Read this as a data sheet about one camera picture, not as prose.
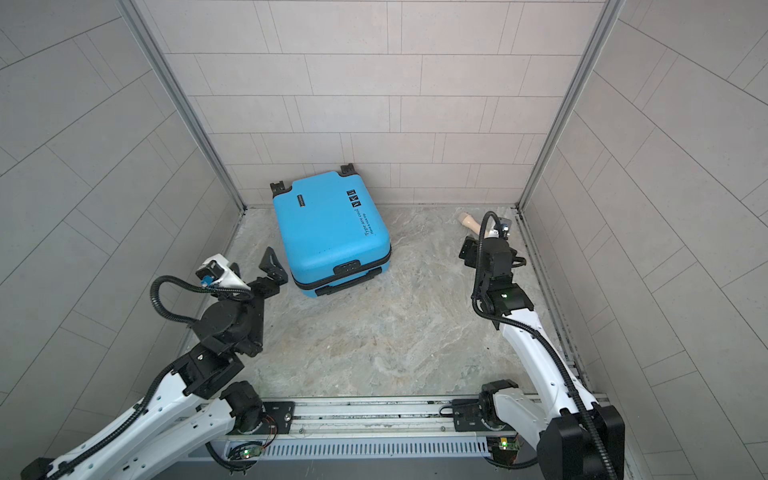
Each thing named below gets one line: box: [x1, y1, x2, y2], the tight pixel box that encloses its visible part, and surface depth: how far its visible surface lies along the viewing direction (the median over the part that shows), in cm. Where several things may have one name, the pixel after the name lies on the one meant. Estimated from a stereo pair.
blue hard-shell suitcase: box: [270, 163, 392, 298], surface depth 88 cm
